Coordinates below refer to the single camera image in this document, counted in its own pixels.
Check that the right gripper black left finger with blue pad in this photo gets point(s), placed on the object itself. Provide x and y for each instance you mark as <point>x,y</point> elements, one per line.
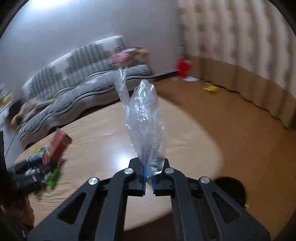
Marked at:
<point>96,210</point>

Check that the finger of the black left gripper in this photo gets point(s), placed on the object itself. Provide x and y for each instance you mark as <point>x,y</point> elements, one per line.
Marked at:
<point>31,174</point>

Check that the red plastic bag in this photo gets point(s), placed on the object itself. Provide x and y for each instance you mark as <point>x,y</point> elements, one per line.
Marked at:
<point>184,65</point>

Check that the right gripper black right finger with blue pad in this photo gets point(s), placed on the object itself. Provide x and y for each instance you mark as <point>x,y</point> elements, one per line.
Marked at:
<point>203,211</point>

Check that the beige patterned curtain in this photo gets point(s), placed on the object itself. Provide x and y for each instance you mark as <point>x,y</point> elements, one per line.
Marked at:
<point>244,46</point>

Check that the white paper on floor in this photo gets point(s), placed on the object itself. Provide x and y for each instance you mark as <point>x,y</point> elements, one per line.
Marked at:
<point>191,79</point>

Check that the pink clothes on sofa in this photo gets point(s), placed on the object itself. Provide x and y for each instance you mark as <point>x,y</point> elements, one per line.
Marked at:
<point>130,56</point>

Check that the clear plastic bag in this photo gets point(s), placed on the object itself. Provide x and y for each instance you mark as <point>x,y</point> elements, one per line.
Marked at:
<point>143,122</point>

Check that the black white striped sofa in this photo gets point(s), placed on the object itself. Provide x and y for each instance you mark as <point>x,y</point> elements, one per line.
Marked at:
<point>77,81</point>

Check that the black round trash bin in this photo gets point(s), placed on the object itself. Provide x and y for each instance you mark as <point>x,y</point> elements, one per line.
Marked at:
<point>234,188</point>

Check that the red brown box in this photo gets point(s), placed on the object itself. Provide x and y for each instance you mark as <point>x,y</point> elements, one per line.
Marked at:
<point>58,146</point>

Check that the yellow toy on floor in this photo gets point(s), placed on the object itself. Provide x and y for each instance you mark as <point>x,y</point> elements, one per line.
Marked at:
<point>211,88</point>

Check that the green snack wrapper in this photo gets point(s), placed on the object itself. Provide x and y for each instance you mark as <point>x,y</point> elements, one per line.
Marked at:
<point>53,178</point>

